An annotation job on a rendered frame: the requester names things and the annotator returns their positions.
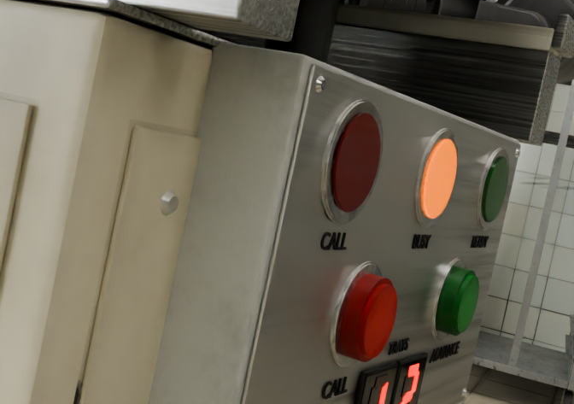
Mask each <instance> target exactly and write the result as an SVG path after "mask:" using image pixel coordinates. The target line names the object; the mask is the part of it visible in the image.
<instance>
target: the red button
mask: <svg viewBox="0 0 574 404"><path fill-rule="evenodd" d="M396 309H397V295H396V291H395V288H394V287H393V284H392V283H391V281H390V280H389V279H388V278H384V277H380V276H378V275H374V274H370V273H369V274H367V275H365V276H364V277H362V278H361V279H360V280H359V281H358V283H357V284H356V286H355V287H354V288H353V290H352V292H351V294H350V296H349V298H348V301H347V304H346V307H345V309H344V312H343V318H342V323H341V330H340V343H341V349H342V351H343V353H344V354H345V355H346V356H348V357H349V358H352V359H355V360H359V361H362V362H367V361H369V360H371V359H372V358H375V357H377V356H378V355H379V354H380V353H381V351H382V350H383V349H384V346H385V345H386V343H387V342H388V340H389V338H390V334H391V332H392V329H393V326H394V323H395V316H396Z"/></svg>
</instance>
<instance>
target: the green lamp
mask: <svg viewBox="0 0 574 404"><path fill-rule="evenodd" d="M507 180H508V165H507V160H506V158H505V157H504V156H502V157H500V158H499V159H498V160H497V161H496V162H495V164H494V165H493V167H492V170H491V172H490V175H489V179H488V182H487V185H486V189H485V193H484V200H483V214H484V218H485V220H486V221H487V222H491V221H493V220H494V219H495V218H496V216H497V214H498V213H499V212H500V209H501V205H502V203H503V200H504V197H505V194H506V190H507Z"/></svg>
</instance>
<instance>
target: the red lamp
mask: <svg viewBox="0 0 574 404"><path fill-rule="evenodd" d="M380 147H381V144H380V133H379V129H378V124H377V122H376V121H375V119H374V118H373V117H372V116H371V115H370V114H367V113H363V114H359V115H357V116H356V117H355V118H354V119H353V120H352V121H351V122H350V123H349V125H348V127H347V128H346V130H345V132H344V134H343V136H342V138H341V141H340V143H339V145H338V148H337V153H336V157H335V161H334V167H333V176H332V184H333V193H334V197H335V201H336V203H337V206H338V207H339V208H340V209H341V210H342V211H343V212H346V213H348V212H352V211H354V210H356V209H357V208H358V207H359V206H360V205H361V204H362V203H363V202H364V201H365V199H366V197H367V196H368V194H369V192H370V190H371V188H372V185H373V182H374V179H375V177H376V174H377V170H378V163H379V157H380Z"/></svg>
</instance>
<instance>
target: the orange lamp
mask: <svg viewBox="0 0 574 404"><path fill-rule="evenodd" d="M456 166H457V155H456V149H455V147H454V144H453V142H452V141H451V140H450V139H445V140H443V141H442V142H441V143H440V144H439V145H438V147H437V148H436V151H435V152H434V154H433V156H432V158H431V160H430V165H429V167H428V170H427V174H426V178H425V187H424V205H425V212H426V214H427V216H428V217H429V218H431V219H434V218H436V217H437V216H438V215H439V214H440V213H441V212H442V211H443V209H444V208H445V207H446V205H447V203H448V199H449V198H450V195H451V192H452V189H453V186H454V179H455V174H456Z"/></svg>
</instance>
